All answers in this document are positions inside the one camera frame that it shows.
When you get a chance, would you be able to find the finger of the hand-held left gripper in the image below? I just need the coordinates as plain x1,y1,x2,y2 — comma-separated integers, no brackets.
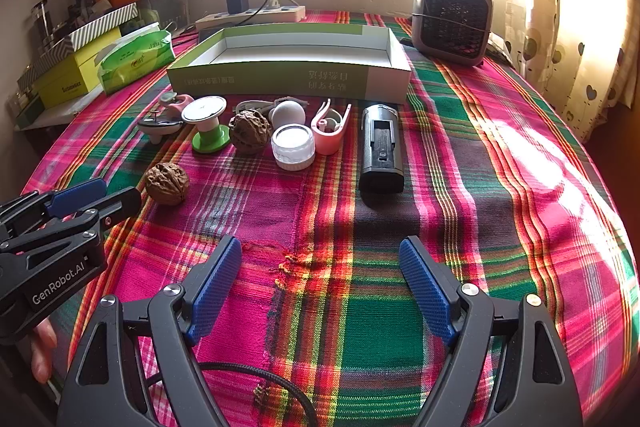
0,178,107,234
0,187,142,280

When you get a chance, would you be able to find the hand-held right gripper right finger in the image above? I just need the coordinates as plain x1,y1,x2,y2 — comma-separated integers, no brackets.
398,235,583,427

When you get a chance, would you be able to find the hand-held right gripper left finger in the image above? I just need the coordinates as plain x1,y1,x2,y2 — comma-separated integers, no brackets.
57,234,243,427

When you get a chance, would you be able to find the brown walnut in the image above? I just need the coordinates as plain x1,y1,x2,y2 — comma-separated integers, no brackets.
145,162,190,206
228,109,273,155

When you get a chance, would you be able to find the black round disc stand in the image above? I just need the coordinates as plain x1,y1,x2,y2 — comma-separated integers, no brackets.
137,109,185,146

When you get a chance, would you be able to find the black battery pack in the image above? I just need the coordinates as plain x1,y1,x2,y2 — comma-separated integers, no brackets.
360,103,405,194

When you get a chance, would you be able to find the pink plastic clip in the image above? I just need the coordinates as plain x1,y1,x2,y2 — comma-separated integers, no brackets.
157,93,195,118
310,98,352,156

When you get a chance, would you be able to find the green white spool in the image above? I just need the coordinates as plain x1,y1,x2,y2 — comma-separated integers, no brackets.
181,96,231,154

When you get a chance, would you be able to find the white plastic jar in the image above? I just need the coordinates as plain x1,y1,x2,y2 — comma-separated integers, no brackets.
271,123,316,171

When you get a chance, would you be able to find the white round ball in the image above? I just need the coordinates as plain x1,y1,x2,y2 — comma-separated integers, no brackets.
270,99,307,130

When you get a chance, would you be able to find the green white cardboard box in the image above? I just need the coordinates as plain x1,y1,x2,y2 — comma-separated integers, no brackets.
166,23,412,104

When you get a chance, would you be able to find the person's left hand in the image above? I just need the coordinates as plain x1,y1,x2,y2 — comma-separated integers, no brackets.
29,314,58,384

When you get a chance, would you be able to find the plaid tablecloth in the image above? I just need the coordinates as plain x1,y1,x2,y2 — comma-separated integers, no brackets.
22,10,640,427

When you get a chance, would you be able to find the yellow box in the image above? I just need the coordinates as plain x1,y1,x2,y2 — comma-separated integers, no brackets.
31,42,123,110

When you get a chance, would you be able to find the green tissue pack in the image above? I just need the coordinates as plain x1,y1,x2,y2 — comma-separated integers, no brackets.
95,23,173,96

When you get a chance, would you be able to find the striped box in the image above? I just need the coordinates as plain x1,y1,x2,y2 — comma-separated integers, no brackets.
17,2,139,82

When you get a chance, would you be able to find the metal jar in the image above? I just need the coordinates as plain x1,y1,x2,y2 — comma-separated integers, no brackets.
29,0,57,52

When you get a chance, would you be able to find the clear storage container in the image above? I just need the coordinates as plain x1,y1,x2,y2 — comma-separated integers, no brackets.
120,0,191,32

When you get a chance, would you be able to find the white power strip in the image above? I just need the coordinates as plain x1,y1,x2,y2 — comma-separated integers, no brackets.
195,5,306,32

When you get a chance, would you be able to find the grey portable fan heater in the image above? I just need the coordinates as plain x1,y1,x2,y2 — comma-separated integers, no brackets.
411,0,494,68

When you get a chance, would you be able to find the cream heart-print curtain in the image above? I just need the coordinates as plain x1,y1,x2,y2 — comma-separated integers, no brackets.
505,0,640,142

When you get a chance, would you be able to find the black braided cable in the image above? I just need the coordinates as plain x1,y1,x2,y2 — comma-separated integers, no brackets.
145,362,321,427

